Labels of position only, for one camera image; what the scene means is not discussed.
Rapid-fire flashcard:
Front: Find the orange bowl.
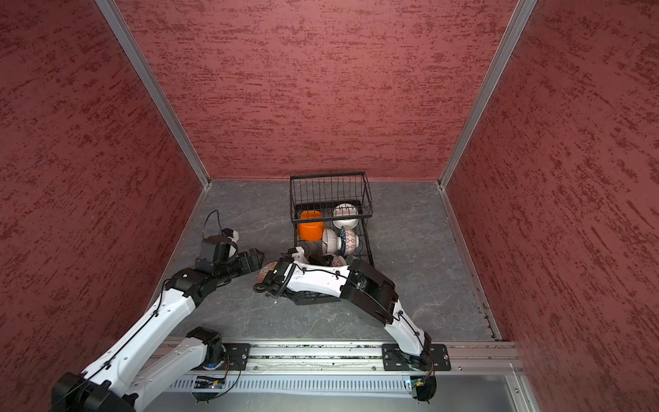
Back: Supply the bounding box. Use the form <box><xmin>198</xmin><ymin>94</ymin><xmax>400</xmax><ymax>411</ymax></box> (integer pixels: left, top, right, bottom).
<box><xmin>298</xmin><ymin>210</ymin><xmax>325</xmax><ymax>242</ymax></box>

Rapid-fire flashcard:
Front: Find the blue patterned bowl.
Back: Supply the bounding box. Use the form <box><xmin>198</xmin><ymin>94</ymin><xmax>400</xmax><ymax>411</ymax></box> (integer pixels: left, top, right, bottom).
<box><xmin>338</xmin><ymin>228</ymin><xmax>360</xmax><ymax>256</ymax></box>

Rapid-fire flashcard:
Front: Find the white bowl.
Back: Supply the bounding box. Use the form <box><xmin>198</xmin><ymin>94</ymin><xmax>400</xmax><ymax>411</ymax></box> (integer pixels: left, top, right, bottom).
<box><xmin>332</xmin><ymin>203</ymin><xmax>360</xmax><ymax>229</ymax></box>

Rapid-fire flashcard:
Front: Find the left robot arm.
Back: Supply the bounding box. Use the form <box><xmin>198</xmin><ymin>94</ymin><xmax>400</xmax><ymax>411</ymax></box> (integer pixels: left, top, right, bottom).
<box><xmin>51</xmin><ymin>230</ymin><xmax>264</xmax><ymax>411</ymax></box>

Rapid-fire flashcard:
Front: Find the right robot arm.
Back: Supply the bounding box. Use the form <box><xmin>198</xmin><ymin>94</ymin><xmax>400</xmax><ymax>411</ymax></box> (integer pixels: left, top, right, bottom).
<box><xmin>253</xmin><ymin>257</ymin><xmax>434</xmax><ymax>374</ymax></box>

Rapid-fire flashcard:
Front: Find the left aluminium corner profile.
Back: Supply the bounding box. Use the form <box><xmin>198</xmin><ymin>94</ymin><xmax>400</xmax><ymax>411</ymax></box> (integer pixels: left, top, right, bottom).
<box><xmin>95</xmin><ymin>0</ymin><xmax>211</xmax><ymax>190</ymax></box>

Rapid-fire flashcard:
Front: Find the aluminium corner profile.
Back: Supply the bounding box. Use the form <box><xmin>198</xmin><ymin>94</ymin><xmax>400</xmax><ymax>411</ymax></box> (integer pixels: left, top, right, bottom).
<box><xmin>439</xmin><ymin>0</ymin><xmax>537</xmax><ymax>192</ymax></box>
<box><xmin>95</xmin><ymin>0</ymin><xmax>211</xmax><ymax>190</ymax></box>

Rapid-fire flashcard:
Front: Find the right aluminium corner profile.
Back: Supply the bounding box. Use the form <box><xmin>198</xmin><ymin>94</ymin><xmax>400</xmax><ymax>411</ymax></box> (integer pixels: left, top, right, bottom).
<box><xmin>439</xmin><ymin>0</ymin><xmax>537</xmax><ymax>192</ymax></box>

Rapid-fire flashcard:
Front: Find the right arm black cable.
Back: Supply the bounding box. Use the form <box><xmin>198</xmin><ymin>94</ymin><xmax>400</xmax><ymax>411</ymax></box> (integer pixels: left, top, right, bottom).
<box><xmin>251</xmin><ymin>262</ymin><xmax>300</xmax><ymax>300</ymax></box>

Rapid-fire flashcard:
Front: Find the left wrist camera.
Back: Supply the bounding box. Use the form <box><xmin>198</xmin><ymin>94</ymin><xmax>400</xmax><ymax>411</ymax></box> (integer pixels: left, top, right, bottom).
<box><xmin>220</xmin><ymin>228</ymin><xmax>240</xmax><ymax>255</ymax></box>

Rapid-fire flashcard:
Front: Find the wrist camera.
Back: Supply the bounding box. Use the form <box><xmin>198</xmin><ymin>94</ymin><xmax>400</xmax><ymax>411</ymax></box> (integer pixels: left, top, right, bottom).
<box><xmin>220</xmin><ymin>228</ymin><xmax>240</xmax><ymax>255</ymax></box>
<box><xmin>288</xmin><ymin>247</ymin><xmax>309</xmax><ymax>264</ymax></box>

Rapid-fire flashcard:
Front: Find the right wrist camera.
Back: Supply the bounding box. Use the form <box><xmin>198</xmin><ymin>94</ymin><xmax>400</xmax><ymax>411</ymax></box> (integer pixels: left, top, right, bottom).
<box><xmin>288</xmin><ymin>247</ymin><xmax>309</xmax><ymax>264</ymax></box>

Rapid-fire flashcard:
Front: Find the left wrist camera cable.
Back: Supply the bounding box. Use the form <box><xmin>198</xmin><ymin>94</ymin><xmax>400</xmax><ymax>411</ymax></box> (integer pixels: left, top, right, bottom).
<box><xmin>201</xmin><ymin>208</ymin><xmax>223</xmax><ymax>240</ymax></box>

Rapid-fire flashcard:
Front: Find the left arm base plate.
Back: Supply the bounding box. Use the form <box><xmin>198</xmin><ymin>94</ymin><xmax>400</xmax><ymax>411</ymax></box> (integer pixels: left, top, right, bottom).
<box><xmin>201</xmin><ymin>343</ymin><xmax>252</xmax><ymax>371</ymax></box>

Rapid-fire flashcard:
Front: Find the perforated cable duct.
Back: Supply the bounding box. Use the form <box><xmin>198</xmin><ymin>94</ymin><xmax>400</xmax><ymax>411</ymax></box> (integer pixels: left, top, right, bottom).
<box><xmin>166</xmin><ymin>375</ymin><xmax>412</xmax><ymax>398</ymax></box>

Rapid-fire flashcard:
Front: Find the black wire dish rack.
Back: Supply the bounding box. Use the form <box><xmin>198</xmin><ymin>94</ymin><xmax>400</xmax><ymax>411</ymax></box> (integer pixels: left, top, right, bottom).
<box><xmin>289</xmin><ymin>171</ymin><xmax>375</xmax><ymax>306</ymax></box>

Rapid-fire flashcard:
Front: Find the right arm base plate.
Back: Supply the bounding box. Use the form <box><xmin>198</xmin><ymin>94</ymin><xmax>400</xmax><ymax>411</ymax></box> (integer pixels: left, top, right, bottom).
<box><xmin>381</xmin><ymin>343</ymin><xmax>452</xmax><ymax>372</ymax></box>

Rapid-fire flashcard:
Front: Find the aluminium mounting rail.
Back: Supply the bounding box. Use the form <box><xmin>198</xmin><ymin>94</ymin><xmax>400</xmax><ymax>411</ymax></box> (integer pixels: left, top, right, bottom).
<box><xmin>225</xmin><ymin>340</ymin><xmax>525</xmax><ymax>375</ymax></box>

